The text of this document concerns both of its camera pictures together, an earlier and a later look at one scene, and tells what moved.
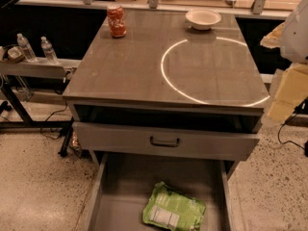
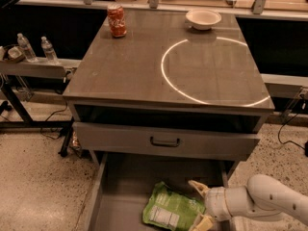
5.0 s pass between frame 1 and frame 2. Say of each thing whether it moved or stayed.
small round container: stayed
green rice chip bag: stayed
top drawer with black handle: stayed
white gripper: moved
